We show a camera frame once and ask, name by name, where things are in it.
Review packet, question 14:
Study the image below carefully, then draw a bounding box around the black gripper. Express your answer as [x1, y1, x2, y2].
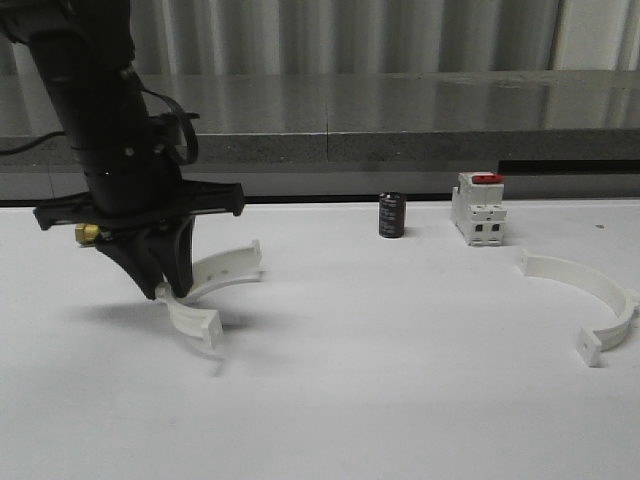
[34, 180, 244, 300]

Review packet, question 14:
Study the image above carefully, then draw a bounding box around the black cable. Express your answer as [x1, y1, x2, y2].
[137, 87, 201, 166]

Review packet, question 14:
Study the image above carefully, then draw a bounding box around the white circuit breaker red switch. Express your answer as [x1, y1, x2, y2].
[451, 172, 507, 247]

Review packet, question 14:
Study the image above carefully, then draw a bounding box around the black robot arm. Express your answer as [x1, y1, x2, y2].
[1, 1, 245, 298]

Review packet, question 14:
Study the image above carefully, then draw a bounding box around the white half pipe clamp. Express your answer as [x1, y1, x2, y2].
[519, 249, 639, 368]
[155, 240, 262, 349]

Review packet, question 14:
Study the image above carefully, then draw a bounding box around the brass valve red handwheel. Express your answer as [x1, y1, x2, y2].
[74, 223, 100, 247]

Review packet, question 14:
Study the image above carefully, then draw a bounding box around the black cylindrical capacitor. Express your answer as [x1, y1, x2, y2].
[378, 192, 406, 238]

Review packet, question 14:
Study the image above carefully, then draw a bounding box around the grey stone counter ledge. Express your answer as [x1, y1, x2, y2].
[0, 69, 640, 174]

